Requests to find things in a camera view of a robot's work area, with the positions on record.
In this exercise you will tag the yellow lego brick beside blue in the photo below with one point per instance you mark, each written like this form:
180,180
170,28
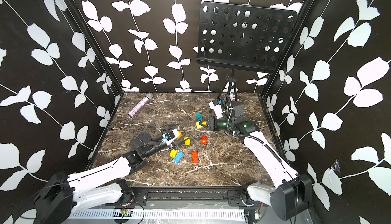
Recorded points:
173,153

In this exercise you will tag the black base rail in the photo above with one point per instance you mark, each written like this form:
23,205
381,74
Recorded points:
235,196

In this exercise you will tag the small red lego brick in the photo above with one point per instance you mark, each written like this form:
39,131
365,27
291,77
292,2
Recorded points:
204,140

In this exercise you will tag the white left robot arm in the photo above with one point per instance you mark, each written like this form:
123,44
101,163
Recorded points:
65,195

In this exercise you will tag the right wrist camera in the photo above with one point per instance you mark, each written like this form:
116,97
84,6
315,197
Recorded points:
215,105

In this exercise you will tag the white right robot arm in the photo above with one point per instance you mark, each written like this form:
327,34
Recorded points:
292,193

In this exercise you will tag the long red lego brick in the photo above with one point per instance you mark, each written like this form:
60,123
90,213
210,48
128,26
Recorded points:
195,157

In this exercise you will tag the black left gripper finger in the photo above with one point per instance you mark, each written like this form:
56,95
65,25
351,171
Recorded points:
171,127
176,145

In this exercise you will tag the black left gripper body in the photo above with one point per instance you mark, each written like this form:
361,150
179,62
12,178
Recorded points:
156,147

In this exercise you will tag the tall yellow lego brick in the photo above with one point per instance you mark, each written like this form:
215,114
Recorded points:
198,125

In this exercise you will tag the teal lego brick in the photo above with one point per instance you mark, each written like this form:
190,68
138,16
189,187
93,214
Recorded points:
199,116

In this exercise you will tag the small yellow lego brick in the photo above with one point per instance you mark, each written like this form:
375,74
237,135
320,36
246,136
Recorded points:
187,141

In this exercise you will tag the light blue lego brick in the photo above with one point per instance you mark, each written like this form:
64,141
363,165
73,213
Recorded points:
178,157

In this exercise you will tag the purple rhinestone microphone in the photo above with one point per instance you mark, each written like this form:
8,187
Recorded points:
140,104

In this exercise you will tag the white perforated strip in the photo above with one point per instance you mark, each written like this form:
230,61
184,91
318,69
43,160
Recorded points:
146,214

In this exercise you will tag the black perforated music stand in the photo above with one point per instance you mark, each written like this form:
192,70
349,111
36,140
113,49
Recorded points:
242,37

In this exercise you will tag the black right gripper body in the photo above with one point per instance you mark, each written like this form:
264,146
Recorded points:
222,125

